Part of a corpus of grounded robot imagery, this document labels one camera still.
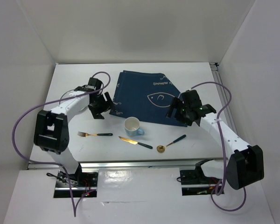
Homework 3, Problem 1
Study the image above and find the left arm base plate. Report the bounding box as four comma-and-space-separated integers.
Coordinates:
46, 171, 98, 198

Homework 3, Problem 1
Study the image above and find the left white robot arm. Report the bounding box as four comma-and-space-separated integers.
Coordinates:
34, 85, 113, 186

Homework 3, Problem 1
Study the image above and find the gold knife green handle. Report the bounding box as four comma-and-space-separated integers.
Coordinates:
119, 136, 153, 149

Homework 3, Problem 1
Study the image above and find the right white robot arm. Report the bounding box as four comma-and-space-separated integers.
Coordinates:
166, 90, 264, 190

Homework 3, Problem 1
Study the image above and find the white plate with rings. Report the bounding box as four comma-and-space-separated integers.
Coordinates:
58, 90, 90, 117

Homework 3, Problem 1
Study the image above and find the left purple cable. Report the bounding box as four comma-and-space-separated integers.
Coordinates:
11, 71, 112, 217

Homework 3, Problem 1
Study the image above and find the aluminium front rail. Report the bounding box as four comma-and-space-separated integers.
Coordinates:
28, 158, 224, 174

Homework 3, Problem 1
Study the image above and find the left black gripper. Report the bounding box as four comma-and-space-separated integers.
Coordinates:
88, 91, 115, 119

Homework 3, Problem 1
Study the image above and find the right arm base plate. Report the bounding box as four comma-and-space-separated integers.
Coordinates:
176, 160, 219, 196

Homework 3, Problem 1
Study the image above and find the gold spoon green handle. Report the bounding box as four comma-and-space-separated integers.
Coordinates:
157, 134, 187, 153

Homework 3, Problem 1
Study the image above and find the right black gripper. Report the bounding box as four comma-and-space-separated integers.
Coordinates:
165, 97, 193, 126

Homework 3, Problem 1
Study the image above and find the white and blue mug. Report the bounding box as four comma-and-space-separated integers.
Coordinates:
124, 117, 145, 137

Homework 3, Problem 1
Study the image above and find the blue fish placemat cloth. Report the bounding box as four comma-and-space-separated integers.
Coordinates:
109, 70, 186, 126

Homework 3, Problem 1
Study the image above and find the gold fork green handle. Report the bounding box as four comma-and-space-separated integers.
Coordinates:
77, 132, 113, 137

